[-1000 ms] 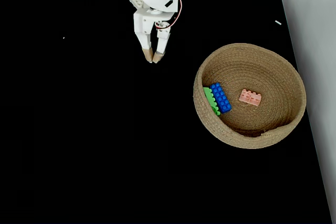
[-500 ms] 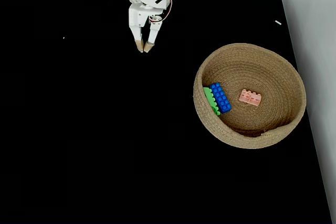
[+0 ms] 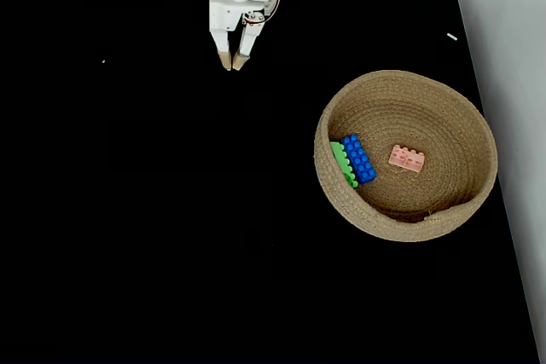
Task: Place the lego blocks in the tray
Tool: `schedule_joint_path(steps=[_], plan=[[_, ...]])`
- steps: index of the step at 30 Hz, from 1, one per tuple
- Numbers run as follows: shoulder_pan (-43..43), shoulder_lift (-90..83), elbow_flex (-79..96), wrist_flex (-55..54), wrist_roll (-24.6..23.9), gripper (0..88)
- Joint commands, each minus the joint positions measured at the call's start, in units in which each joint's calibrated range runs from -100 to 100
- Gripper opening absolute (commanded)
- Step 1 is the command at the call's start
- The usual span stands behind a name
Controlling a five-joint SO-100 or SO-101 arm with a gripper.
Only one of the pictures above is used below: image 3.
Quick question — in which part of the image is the green lego block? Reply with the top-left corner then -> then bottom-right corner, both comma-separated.
329,141 -> 360,189

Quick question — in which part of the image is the round woven rope basket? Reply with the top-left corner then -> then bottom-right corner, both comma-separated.
313,69 -> 499,243

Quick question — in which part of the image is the blue lego block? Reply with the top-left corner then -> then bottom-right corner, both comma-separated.
340,134 -> 378,186

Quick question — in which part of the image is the pink lego block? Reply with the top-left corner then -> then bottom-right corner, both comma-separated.
387,144 -> 426,173

